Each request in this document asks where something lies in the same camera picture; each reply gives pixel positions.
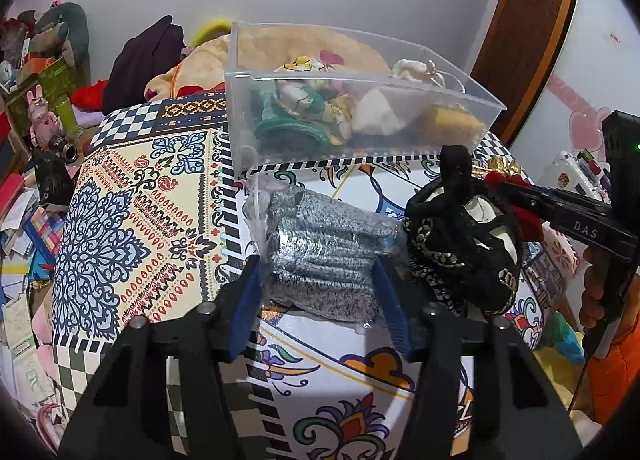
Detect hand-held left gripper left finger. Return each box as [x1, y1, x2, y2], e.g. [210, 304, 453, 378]
[57, 255, 281, 460]

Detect yellow plush block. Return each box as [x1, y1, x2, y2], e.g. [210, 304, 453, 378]
[424, 103, 487, 142]

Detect person's right forearm orange sleeve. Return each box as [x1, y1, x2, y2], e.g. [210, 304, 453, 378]
[582, 323, 640, 428]

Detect dark purple garment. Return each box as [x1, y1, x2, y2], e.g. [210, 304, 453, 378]
[102, 15, 187, 114]

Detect black lace garment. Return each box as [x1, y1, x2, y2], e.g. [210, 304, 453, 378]
[402, 144, 527, 317]

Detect person's right hand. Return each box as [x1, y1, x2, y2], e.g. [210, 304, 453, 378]
[580, 247, 620, 336]

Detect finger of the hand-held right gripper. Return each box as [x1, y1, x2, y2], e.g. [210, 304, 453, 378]
[492, 179, 610, 221]

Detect red cloth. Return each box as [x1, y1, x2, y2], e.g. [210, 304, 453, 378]
[70, 80, 109, 112]

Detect white cloth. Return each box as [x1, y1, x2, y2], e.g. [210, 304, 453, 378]
[352, 88, 410, 136]

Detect clear plastic storage box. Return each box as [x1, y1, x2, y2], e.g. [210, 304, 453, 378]
[224, 21, 507, 177]

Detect cream plush toy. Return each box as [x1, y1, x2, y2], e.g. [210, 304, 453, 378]
[391, 59, 447, 89]

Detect white packet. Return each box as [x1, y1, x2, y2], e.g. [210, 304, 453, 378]
[542, 150, 612, 202]

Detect brown wooden door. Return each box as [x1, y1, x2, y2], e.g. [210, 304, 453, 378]
[469, 0, 584, 147]

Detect red velvet bow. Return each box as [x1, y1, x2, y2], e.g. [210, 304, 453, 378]
[484, 171, 545, 242]

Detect grey socks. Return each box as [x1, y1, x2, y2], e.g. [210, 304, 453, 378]
[243, 175, 407, 328]

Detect pile of books and papers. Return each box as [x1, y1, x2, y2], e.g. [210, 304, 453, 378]
[0, 174, 67, 393]

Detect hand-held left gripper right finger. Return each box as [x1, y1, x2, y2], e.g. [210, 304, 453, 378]
[372, 255, 586, 460]

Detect black camera lens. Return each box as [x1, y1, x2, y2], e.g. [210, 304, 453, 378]
[48, 135, 79, 162]

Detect yellow fleece blanket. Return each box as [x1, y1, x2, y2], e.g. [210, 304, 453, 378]
[145, 23, 391, 102]

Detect pink rabbit toy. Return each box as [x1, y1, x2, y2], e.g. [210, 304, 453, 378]
[25, 85, 62, 142]

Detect yellow headband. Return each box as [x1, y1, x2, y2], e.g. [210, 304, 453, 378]
[192, 16, 234, 47]

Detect grey plush toy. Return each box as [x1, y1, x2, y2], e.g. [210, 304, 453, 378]
[34, 2, 91, 67]

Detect black bag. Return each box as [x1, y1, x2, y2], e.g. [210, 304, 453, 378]
[32, 147, 77, 214]

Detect green cardboard box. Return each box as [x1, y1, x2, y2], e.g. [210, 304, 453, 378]
[4, 57, 82, 132]

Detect patterned tablecloth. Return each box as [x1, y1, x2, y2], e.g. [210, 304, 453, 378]
[52, 85, 587, 460]

